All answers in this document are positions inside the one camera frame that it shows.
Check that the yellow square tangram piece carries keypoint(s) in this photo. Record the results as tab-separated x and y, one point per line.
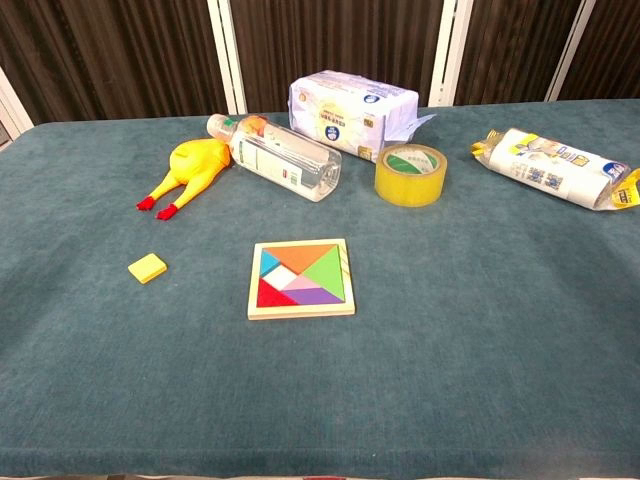
147	268

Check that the orange triangle tangram piece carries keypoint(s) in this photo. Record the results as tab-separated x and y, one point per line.
300	255

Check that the green triangle tangram piece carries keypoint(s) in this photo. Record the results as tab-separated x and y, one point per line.
327	275

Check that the pink triangle tangram piece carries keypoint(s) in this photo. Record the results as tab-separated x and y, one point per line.
302	284

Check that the purple puzzle piece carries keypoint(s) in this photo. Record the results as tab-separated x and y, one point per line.
315	296

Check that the blue triangle tangram piece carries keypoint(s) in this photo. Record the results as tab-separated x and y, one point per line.
266	262

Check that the wooden tangram tray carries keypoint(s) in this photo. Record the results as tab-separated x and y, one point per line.
300	312

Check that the red triangle tangram piece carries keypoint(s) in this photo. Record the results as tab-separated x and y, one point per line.
270	296

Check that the clear plastic water bottle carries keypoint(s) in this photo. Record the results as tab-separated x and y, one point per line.
285	160

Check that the yellowish packing tape roll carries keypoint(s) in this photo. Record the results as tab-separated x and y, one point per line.
407	192

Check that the white blue tissue pack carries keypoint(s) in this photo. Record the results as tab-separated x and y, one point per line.
345	110

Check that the yellow rubber chicken toy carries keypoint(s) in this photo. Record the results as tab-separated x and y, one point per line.
192	162

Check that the teal fabric table cover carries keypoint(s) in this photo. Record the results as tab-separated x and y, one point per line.
450	325

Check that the dark brown curtain panel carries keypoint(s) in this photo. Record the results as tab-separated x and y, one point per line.
610	50
110	55
335	35
515	50

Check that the white partition frame post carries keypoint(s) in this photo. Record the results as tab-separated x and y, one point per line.
227	55
12	107
570	50
450	50

